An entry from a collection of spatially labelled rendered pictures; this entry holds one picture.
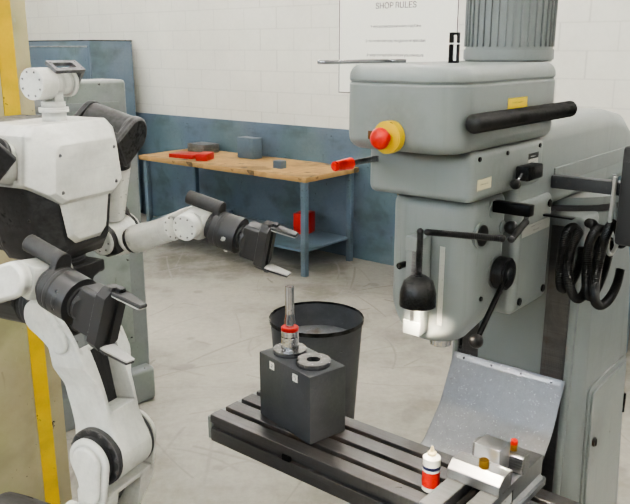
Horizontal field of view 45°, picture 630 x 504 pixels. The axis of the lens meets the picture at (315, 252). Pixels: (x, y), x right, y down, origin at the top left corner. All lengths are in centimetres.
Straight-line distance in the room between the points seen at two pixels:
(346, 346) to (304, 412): 171
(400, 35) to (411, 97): 528
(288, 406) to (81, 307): 80
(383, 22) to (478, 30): 503
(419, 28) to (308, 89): 131
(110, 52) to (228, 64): 145
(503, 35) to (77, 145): 94
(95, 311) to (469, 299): 74
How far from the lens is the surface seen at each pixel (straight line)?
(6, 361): 302
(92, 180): 171
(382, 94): 143
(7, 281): 147
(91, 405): 183
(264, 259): 180
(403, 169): 153
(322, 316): 400
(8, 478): 320
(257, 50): 770
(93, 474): 184
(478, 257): 158
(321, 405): 196
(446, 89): 137
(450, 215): 153
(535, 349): 205
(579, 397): 209
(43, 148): 163
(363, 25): 689
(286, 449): 198
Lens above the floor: 192
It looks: 15 degrees down
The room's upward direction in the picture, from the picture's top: straight up
